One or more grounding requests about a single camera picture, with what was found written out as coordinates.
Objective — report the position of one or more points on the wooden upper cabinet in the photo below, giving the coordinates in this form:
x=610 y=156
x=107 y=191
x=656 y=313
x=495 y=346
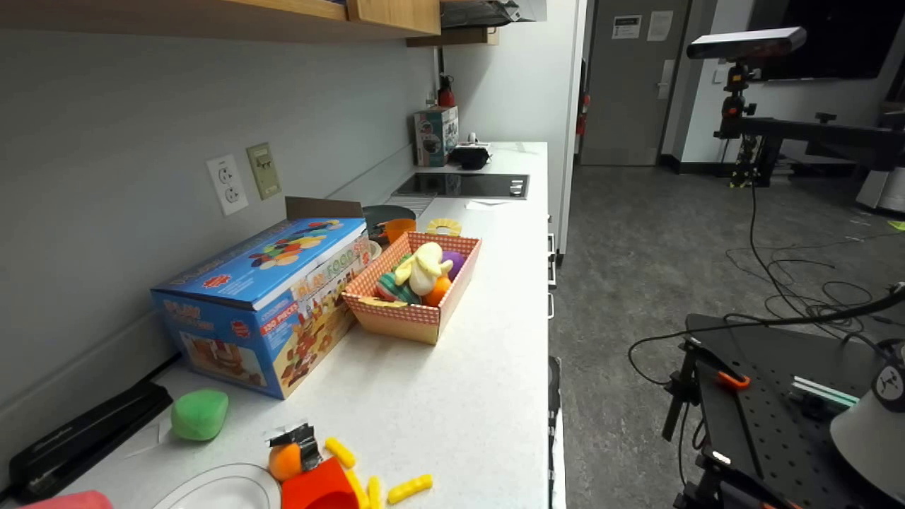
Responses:
x=280 y=22

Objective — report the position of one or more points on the purple toy fruit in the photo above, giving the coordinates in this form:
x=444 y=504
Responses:
x=455 y=259

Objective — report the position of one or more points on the orange toy fruit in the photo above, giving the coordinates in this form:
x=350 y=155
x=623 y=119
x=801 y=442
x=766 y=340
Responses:
x=437 y=293

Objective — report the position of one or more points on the yellow toy banana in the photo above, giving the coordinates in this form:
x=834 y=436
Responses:
x=422 y=266

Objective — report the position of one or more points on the orange plastic cup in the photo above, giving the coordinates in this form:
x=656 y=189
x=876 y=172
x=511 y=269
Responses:
x=393 y=230

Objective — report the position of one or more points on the green toy vegetable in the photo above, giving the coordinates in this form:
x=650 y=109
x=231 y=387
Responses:
x=397 y=289

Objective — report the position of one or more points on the black induction cooktop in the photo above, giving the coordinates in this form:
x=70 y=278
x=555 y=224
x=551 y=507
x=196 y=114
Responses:
x=463 y=184

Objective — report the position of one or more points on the red checkered cardboard tray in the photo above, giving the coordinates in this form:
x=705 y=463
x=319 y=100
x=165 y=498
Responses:
x=376 y=313

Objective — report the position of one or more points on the dark grey round tray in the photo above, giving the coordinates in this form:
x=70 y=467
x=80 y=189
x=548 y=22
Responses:
x=376 y=214

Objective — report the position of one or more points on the black small bowl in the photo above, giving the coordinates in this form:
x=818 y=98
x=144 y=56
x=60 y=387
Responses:
x=470 y=156

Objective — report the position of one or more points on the green white carton box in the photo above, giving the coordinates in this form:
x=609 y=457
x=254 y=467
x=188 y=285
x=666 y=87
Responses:
x=434 y=135

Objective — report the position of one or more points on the blue toy food box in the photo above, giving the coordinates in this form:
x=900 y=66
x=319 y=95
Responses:
x=268 y=309

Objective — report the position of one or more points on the yellow toy fry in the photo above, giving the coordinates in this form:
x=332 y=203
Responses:
x=408 y=487

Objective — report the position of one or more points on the red toy fries box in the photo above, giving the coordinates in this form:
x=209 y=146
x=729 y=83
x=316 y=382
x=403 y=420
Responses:
x=319 y=487

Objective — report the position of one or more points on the orange toy ball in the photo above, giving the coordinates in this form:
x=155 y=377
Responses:
x=284 y=463

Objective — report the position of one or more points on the clear round plate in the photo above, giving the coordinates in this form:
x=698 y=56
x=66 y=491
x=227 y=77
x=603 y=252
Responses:
x=223 y=487

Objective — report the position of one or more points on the black perforated robot table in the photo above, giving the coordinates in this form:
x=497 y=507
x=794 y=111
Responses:
x=790 y=420

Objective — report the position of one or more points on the pink folded cloth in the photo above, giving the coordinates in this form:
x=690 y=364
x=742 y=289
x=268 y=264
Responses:
x=73 y=502

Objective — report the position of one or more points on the black stapler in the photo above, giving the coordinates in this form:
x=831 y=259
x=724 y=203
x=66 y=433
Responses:
x=58 y=460

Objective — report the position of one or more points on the beige wall switch plate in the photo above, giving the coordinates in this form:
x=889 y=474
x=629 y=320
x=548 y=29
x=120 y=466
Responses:
x=263 y=172

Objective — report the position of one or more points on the white wall outlet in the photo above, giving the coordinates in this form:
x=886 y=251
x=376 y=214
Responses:
x=227 y=184

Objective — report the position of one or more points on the black camera on stand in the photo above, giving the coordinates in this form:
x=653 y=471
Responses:
x=759 y=43

